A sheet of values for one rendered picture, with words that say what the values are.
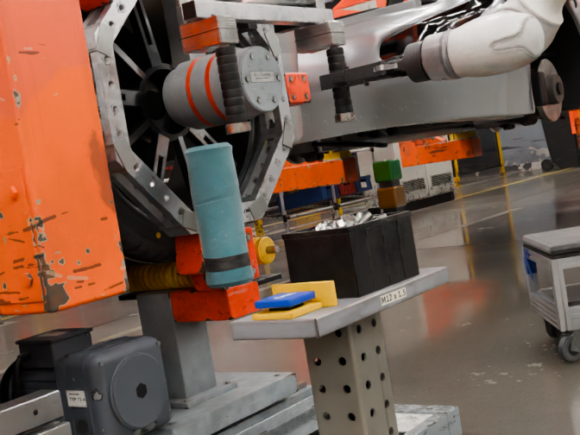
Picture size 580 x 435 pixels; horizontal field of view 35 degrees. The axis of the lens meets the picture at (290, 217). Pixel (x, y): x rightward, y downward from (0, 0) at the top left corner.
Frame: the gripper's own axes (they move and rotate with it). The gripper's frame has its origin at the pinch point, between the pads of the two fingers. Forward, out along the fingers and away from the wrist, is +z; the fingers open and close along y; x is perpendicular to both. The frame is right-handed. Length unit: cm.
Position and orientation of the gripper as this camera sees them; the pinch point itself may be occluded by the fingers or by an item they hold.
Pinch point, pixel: (340, 79)
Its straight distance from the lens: 188.7
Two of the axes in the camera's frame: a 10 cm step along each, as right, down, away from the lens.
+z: -7.9, 1.0, 6.0
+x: -1.6, -9.9, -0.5
